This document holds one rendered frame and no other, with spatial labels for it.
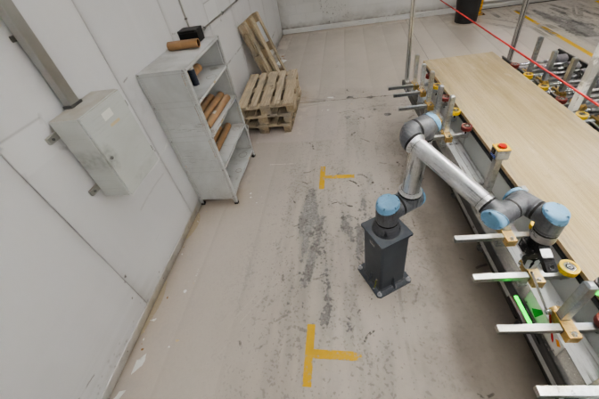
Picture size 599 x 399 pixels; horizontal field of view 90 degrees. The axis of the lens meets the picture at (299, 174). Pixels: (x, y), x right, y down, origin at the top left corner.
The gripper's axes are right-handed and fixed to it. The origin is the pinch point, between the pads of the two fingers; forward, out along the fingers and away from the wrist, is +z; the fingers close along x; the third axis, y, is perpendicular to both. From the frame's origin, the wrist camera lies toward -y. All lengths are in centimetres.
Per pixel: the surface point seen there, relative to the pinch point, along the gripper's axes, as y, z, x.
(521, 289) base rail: 3.6, 26.6, -6.7
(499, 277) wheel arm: 2.6, 11.5, 8.1
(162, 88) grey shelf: 155, -45, 221
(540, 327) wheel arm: -21.5, 10.6, 2.5
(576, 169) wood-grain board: 69, 7, -64
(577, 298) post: -18.3, -7.2, -6.3
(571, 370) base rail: -32.8, 26.6, -9.2
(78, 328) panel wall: -5, 38, 252
